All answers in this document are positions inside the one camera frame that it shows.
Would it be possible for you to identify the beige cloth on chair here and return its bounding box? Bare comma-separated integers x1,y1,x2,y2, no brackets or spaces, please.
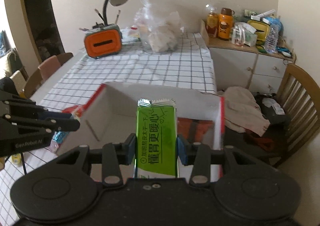
222,86,270,136

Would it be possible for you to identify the white red cardboard box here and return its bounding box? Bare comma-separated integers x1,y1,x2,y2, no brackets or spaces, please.
55,82,226,183

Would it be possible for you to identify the pink cushioned chair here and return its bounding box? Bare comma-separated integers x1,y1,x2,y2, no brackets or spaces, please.
38,56,61,81

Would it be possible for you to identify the green snack packet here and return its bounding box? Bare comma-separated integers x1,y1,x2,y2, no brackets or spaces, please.
136,98,177,179

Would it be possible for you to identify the orange thermos bottle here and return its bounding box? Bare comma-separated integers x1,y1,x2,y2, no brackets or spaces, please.
217,8,234,41

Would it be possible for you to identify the brown wooden chair left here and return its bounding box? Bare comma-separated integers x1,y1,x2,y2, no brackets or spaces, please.
22,69,43,98

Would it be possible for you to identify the wooden chair right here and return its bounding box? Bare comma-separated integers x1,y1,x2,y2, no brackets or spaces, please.
273,64,319,168

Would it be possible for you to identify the clear plastic bag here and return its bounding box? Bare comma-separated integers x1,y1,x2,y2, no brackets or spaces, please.
134,0,184,53

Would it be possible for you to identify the clear water bottle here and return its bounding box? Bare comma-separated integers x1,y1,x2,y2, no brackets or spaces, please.
264,24,279,54

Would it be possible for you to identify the white black checkered tablecloth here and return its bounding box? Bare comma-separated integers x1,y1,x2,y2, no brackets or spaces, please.
0,31,218,226

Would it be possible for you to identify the orange tissue box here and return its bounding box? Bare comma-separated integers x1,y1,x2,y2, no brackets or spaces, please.
84,24,122,58

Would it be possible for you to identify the yellow tissue box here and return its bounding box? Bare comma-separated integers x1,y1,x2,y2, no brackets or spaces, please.
247,20,270,42

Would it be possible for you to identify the white wooden cabinet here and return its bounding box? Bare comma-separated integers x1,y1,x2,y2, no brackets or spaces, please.
200,19,296,93

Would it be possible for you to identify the amber glass bottle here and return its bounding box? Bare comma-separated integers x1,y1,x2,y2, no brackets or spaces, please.
206,4,219,38

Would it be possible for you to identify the orange foil snack bag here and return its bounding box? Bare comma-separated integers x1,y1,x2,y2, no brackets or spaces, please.
177,117,215,149

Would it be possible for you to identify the black bag on chair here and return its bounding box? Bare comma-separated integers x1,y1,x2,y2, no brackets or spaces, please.
254,94,291,125

